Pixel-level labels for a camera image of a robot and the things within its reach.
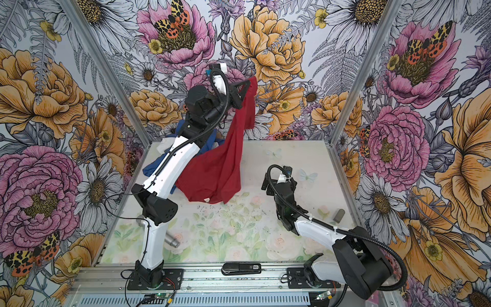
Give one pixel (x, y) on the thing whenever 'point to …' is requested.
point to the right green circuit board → (325, 295)
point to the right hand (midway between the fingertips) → (275, 180)
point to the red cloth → (215, 177)
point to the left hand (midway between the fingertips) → (250, 86)
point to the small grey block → (339, 215)
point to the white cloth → (164, 144)
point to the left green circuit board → (162, 295)
